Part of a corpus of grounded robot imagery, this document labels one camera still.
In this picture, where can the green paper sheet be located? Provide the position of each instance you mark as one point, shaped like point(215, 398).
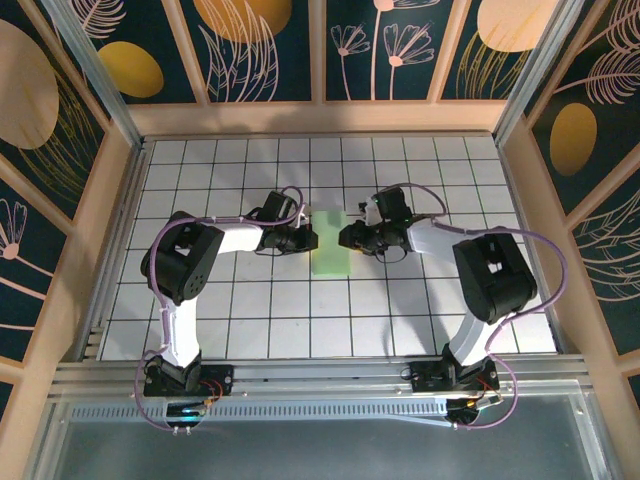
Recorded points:
point(331, 260)

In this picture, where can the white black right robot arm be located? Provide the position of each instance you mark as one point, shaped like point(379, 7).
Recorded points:
point(467, 340)

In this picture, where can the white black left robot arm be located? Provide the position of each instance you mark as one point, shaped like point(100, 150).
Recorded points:
point(182, 330)

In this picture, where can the small controller board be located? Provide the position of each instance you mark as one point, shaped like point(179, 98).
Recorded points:
point(472, 410)
point(187, 411)

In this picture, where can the grey front panel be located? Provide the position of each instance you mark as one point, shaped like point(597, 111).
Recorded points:
point(320, 450)

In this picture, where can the aluminium front rail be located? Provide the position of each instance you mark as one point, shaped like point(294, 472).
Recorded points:
point(320, 382)

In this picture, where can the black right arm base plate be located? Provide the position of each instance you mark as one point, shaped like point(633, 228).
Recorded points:
point(425, 380)

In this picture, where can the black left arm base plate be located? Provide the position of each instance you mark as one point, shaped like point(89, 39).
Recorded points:
point(220, 380)

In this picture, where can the aluminium side rail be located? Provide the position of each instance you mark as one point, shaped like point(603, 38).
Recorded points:
point(119, 240)

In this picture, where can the aluminium corner post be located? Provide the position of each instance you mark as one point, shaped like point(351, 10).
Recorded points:
point(541, 70)
point(97, 80)

